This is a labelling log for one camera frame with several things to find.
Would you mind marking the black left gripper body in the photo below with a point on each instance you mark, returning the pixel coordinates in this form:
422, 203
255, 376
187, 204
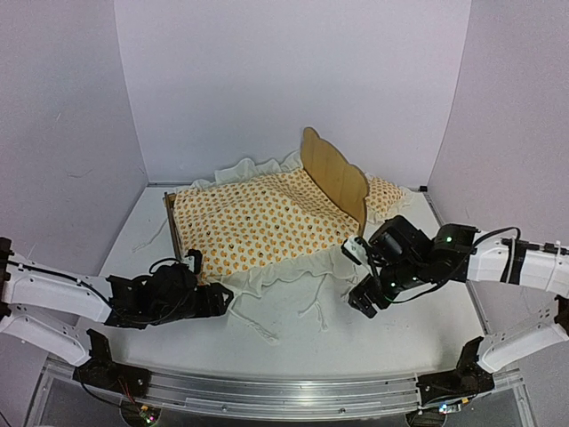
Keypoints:
171, 314

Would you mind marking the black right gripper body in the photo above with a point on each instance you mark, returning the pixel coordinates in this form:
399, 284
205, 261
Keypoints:
407, 277

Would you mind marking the small duck print pillow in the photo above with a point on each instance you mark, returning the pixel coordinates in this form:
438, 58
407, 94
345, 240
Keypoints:
385, 199

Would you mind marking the duck print mattress cushion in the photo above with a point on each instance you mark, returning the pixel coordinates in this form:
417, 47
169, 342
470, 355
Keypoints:
266, 222

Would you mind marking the wooden pet bed frame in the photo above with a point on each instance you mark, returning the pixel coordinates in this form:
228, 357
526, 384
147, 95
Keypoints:
333, 173

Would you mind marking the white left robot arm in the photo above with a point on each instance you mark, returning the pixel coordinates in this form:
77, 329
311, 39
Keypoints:
32, 294

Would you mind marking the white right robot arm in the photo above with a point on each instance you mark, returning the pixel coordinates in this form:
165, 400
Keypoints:
503, 258

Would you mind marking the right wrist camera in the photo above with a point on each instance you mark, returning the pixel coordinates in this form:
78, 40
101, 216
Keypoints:
354, 248

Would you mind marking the aluminium front rail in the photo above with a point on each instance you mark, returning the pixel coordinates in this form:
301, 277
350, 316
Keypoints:
262, 398

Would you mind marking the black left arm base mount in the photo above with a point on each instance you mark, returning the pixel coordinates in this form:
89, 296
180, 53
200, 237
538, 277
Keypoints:
102, 372

